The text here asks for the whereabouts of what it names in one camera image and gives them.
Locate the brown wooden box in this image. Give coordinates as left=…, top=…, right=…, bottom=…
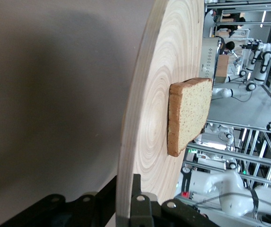
left=214, top=54, right=230, bottom=84

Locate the aluminium profile frame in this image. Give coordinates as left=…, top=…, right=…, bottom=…
left=182, top=119, right=271, bottom=190

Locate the brown-crusted bread slice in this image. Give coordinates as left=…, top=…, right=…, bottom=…
left=167, top=77, right=213, bottom=157

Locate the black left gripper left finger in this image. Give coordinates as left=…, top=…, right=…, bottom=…
left=0, top=176, right=117, bottom=227

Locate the round light wooden plate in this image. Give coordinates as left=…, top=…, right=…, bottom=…
left=115, top=0, right=205, bottom=227

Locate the black-haired person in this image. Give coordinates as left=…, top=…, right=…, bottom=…
left=224, top=41, right=236, bottom=55

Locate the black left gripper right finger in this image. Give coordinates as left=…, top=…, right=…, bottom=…
left=130, top=174, right=221, bottom=227

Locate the cream and chrome toaster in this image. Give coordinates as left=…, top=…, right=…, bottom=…
left=199, top=36, right=222, bottom=80

